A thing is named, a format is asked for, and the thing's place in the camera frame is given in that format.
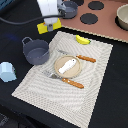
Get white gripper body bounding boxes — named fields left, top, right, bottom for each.
left=43, top=15, right=60, bottom=31

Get yellow toy box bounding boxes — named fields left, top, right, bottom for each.
left=37, top=20, right=62, bottom=34

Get yellow toy banana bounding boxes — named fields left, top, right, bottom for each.
left=76, top=35, right=91, bottom=45

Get light blue toy carton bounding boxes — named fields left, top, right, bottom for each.
left=0, top=62, right=17, bottom=82

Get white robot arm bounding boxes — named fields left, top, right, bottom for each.
left=37, top=0, right=61, bottom=34

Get dark grey pot on stove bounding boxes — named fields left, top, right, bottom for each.
left=61, top=1, right=78, bottom=19

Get round wooden plate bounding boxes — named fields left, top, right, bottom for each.
left=54, top=55, right=82, bottom=78

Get beige bowl on stove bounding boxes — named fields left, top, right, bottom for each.
left=117, top=4, right=128, bottom=30

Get woven beige placemat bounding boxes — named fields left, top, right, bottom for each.
left=12, top=31, right=112, bottom=128

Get grey pot with handle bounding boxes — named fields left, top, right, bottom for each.
left=22, top=37, right=49, bottom=65

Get fork with wooden handle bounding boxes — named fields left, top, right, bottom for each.
left=43, top=71, right=84, bottom=89

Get knife with wooden handle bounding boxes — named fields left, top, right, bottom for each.
left=57, top=49, right=96, bottom=63

